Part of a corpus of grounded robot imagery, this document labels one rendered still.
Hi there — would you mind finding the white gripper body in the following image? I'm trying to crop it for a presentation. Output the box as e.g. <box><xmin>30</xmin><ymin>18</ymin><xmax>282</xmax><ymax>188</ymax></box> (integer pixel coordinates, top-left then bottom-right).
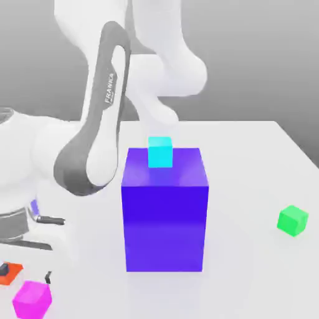
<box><xmin>0</xmin><ymin>235</ymin><xmax>72</xmax><ymax>271</ymax></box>

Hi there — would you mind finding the small cyan cube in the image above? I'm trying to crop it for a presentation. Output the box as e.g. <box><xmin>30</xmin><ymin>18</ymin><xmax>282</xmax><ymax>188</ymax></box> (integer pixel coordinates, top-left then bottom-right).
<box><xmin>148</xmin><ymin>136</ymin><xmax>173</xmax><ymax>169</ymax></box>

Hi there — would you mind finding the large purple box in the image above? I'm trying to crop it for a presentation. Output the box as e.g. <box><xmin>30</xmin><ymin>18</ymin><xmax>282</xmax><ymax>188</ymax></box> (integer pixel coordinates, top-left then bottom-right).
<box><xmin>121</xmin><ymin>147</ymin><xmax>209</xmax><ymax>273</ymax></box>

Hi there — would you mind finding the small green cube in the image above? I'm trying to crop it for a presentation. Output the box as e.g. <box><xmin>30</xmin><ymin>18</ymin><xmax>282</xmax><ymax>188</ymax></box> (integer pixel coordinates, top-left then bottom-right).
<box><xmin>276</xmin><ymin>204</ymin><xmax>310</xmax><ymax>237</ymax></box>

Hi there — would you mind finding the small orange cube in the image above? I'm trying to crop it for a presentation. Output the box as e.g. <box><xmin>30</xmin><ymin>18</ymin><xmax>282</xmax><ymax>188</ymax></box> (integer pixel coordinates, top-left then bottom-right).
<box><xmin>0</xmin><ymin>261</ymin><xmax>24</xmax><ymax>287</ymax></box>

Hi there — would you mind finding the small magenta cube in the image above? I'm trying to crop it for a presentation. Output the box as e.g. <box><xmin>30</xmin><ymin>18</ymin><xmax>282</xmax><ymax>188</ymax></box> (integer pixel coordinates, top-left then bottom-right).
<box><xmin>12</xmin><ymin>280</ymin><xmax>53</xmax><ymax>319</ymax></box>

